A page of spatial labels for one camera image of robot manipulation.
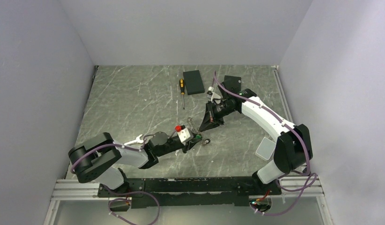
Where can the black box with label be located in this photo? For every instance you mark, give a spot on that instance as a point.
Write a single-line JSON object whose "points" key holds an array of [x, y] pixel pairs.
{"points": [[232, 83]]}

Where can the white key tag black frame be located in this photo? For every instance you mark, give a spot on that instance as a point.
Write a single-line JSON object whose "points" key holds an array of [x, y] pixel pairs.
{"points": [[206, 142]]}

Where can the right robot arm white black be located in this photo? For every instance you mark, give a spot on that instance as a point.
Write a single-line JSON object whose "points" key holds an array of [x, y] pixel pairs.
{"points": [[292, 142]]}

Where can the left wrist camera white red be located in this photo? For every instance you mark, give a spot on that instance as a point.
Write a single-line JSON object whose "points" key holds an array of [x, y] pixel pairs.
{"points": [[184, 134]]}

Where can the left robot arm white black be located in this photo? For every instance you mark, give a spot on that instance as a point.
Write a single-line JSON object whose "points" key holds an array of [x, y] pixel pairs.
{"points": [[94, 158]]}

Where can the white grey tablet device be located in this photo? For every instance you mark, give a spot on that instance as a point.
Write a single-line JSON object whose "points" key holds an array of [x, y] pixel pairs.
{"points": [[265, 149]]}

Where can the silver wrench upper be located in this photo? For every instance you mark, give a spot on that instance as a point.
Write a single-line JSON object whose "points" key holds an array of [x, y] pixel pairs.
{"points": [[137, 140]]}

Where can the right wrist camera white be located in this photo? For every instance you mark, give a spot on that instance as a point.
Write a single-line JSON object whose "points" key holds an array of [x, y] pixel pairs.
{"points": [[212, 95]]}

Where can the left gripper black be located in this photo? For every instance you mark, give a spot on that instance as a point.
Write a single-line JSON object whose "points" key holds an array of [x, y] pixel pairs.
{"points": [[190, 144]]}

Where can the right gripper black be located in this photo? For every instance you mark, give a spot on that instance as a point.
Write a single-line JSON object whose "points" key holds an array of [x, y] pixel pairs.
{"points": [[209, 122]]}

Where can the black box left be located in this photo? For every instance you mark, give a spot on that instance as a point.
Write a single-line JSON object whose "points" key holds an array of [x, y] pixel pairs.
{"points": [[193, 82]]}

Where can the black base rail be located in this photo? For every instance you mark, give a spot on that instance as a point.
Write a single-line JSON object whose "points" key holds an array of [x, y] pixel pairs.
{"points": [[237, 190]]}

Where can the yellow black screwdriver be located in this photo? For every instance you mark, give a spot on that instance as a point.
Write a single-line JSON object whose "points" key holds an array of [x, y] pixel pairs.
{"points": [[182, 91]]}

